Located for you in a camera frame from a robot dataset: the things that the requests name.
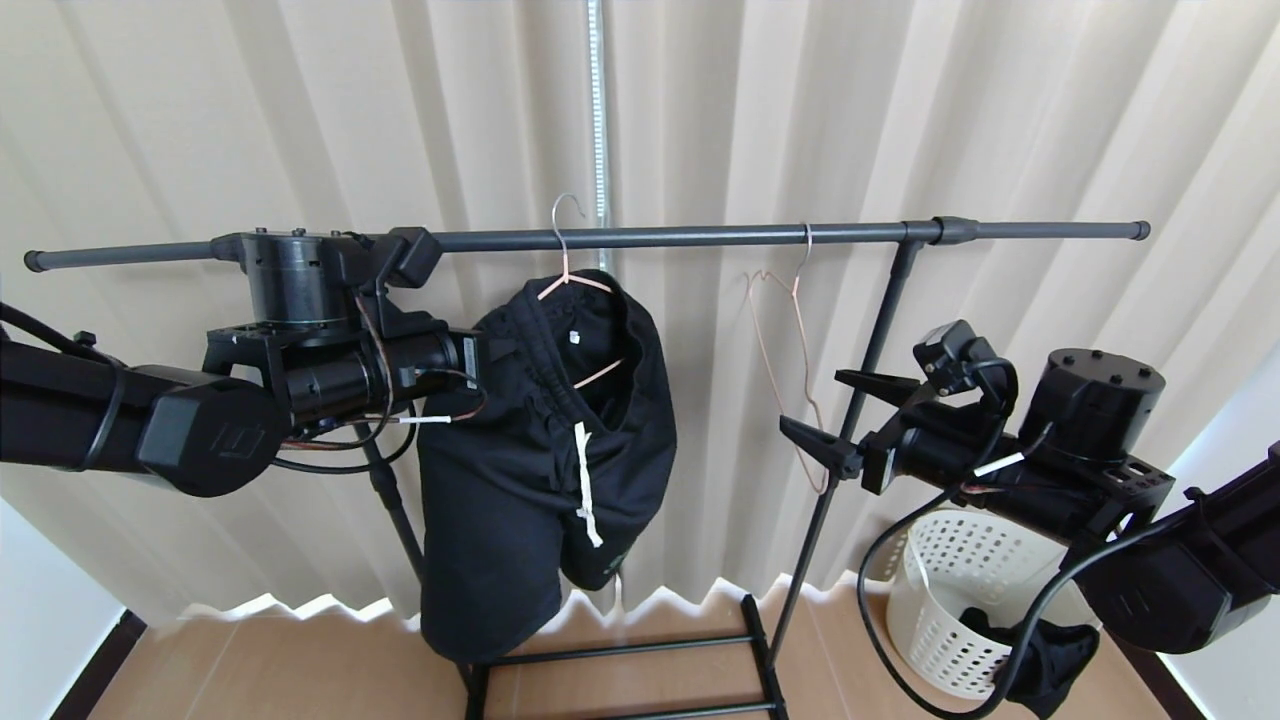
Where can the black shorts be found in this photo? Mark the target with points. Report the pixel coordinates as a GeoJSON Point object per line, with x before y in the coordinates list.
{"type": "Point", "coordinates": [500, 500]}

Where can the white laundry basket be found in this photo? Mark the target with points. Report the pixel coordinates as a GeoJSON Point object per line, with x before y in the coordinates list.
{"type": "Point", "coordinates": [940, 620]}

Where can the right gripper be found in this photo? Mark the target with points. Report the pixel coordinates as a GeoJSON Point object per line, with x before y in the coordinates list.
{"type": "Point", "coordinates": [940, 445]}

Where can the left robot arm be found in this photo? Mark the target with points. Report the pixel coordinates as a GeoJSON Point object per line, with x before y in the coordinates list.
{"type": "Point", "coordinates": [200, 430]}

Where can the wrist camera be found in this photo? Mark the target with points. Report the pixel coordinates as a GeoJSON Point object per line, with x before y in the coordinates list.
{"type": "Point", "coordinates": [945, 350]}
{"type": "Point", "coordinates": [405, 255]}

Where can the black clothes rack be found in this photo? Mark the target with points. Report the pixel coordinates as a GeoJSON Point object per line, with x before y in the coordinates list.
{"type": "Point", "coordinates": [700, 237]}

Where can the beige curtain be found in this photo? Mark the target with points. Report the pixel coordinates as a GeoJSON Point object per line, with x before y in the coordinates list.
{"type": "Point", "coordinates": [300, 120]}

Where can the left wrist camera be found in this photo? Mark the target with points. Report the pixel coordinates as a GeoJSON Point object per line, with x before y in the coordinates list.
{"type": "Point", "coordinates": [405, 255]}

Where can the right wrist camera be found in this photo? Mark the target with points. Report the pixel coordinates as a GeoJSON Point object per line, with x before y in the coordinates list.
{"type": "Point", "coordinates": [945, 350]}

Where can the black garment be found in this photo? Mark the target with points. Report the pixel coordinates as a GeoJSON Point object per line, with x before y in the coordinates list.
{"type": "Point", "coordinates": [1050, 655]}

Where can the pink clothes hanger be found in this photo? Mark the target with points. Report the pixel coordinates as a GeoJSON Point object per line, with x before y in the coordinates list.
{"type": "Point", "coordinates": [565, 265]}
{"type": "Point", "coordinates": [805, 245]}

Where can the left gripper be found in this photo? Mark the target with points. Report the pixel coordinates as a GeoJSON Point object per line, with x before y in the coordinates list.
{"type": "Point", "coordinates": [420, 365]}

